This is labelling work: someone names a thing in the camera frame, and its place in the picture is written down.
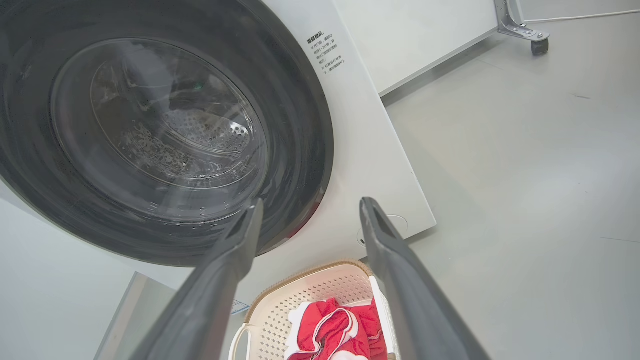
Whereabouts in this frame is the round dark washing machine door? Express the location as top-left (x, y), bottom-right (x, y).
top-left (0, 0), bottom-right (335, 267)

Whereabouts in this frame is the metal partition foot with caster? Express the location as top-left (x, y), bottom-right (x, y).
top-left (493, 0), bottom-right (551, 56)

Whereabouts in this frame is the black text warning sticker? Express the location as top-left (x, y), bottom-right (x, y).
top-left (306, 33), bottom-right (346, 76)

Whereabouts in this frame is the cream perforated laundry basket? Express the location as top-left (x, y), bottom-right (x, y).
top-left (229, 260), bottom-right (401, 360)

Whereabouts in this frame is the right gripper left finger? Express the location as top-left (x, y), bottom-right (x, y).
top-left (129, 198), bottom-right (264, 360)

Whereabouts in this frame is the round white filter cover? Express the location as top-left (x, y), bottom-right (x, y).
top-left (356, 215), bottom-right (408, 247)

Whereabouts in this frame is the white front-load washing machine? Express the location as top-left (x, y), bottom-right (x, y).
top-left (0, 0), bottom-right (437, 360)

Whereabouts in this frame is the red and white garment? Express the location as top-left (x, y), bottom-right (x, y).
top-left (285, 297), bottom-right (388, 360)

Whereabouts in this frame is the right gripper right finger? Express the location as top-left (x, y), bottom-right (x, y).
top-left (359, 197), bottom-right (491, 360)

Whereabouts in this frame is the white partition panel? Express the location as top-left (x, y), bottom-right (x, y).
top-left (334, 0), bottom-right (501, 97)

